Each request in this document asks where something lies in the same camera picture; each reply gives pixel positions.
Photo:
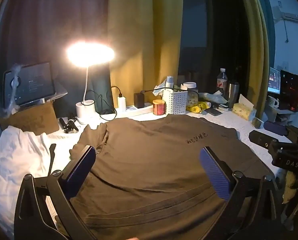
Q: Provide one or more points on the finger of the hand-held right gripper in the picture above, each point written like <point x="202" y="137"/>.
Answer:
<point x="260" y="138"/>

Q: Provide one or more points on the white mug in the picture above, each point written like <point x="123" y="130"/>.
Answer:
<point x="273" y="102"/>

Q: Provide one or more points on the yellow snack bag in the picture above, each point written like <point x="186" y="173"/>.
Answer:
<point x="196" y="108"/>

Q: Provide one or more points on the steel tumbler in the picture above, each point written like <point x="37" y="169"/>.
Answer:
<point x="232" y="95"/>

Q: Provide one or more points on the dark tablet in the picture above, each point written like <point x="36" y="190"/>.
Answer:
<point x="36" y="82"/>

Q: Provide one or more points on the red candle jar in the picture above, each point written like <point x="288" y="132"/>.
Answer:
<point x="159" y="108"/>

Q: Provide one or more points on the white spray bottle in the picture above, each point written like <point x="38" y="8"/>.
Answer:
<point x="170" y="82"/>

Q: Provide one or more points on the dark curtain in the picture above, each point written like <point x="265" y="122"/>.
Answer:
<point x="51" y="17"/>

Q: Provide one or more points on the black computer case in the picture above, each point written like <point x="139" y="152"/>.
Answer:
<point x="291" y="90"/>

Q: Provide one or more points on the clear water bottle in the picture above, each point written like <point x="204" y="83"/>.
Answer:
<point x="221" y="82"/>

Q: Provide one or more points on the yellow tissue box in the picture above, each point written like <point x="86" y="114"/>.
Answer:
<point x="241" y="111"/>

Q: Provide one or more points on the white perforated basket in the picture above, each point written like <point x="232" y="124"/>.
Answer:
<point x="175" y="102"/>

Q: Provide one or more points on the white wrapped phone holder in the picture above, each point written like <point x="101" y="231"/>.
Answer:
<point x="13" y="82"/>

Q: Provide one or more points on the computer monitor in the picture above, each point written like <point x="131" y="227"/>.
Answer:
<point x="274" y="81"/>

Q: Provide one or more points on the yellow curtain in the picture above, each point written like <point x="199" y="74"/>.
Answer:
<point x="139" y="30"/>
<point x="254" y="30"/>

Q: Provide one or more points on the brown cardboard box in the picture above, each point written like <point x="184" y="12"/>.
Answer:
<point x="31" y="120"/>

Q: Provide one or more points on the clear jar with white lid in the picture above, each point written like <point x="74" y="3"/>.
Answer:
<point x="190" y="85"/>

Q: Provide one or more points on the dark purple case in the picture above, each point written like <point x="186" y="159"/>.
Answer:
<point x="274" y="128"/>

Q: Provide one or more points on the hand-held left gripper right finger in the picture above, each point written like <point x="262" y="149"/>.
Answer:
<point x="214" y="175"/>

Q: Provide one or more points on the crumpled white tissue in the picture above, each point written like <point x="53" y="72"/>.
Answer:
<point x="159" y="88"/>

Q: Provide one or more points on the white crumpled garment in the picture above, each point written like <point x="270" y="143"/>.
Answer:
<point x="16" y="155"/>

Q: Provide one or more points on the pale plastic bag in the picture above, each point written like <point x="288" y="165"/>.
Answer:
<point x="211" y="97"/>

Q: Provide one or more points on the dark smartphone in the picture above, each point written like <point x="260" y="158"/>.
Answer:
<point x="213" y="112"/>

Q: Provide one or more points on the small brown lumpy object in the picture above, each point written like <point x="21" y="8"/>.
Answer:
<point x="256" y="123"/>

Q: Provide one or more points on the black power adapter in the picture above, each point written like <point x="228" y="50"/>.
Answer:
<point x="139" y="100"/>

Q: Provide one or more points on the white textured table cover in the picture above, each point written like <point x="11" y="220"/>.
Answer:
<point x="64" y="140"/>

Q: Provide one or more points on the brown printed t-shirt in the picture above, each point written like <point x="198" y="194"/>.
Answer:
<point x="149" y="160"/>

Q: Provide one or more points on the white power strip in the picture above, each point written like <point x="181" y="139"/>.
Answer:
<point x="141" y="110"/>

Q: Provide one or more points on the white desk lamp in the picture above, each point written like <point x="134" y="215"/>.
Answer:
<point x="85" y="110"/>

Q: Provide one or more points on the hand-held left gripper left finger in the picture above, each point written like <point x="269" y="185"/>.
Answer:
<point x="80" y="165"/>

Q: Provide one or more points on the person's right forearm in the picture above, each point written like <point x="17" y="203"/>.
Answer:
<point x="290" y="187"/>

